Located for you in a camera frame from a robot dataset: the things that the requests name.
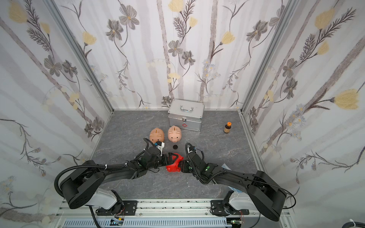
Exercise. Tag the red piggy bank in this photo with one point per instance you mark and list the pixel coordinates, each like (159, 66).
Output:
(174, 167)

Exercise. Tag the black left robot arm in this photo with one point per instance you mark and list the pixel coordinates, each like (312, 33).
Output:
(80, 185)

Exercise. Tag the small brown orange-capped bottle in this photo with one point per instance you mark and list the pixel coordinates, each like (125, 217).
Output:
(228, 127)

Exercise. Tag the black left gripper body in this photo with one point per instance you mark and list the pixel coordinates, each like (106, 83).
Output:
(166, 159)

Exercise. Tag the pink piggy bank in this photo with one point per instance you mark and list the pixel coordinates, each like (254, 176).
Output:
(156, 135)
(174, 134)

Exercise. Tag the silver aluminium first aid case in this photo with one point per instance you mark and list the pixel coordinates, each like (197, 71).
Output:
(186, 114)

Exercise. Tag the blue face mask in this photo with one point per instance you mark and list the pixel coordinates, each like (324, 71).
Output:
(225, 167)

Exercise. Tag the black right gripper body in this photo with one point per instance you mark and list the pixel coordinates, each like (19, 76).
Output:
(186, 165)

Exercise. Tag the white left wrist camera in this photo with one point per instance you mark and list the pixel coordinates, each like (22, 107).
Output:
(160, 145)

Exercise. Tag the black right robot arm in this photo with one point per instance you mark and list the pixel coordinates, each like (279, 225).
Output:
(267, 196)

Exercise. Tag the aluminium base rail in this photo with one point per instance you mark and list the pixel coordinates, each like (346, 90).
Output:
(167, 213)

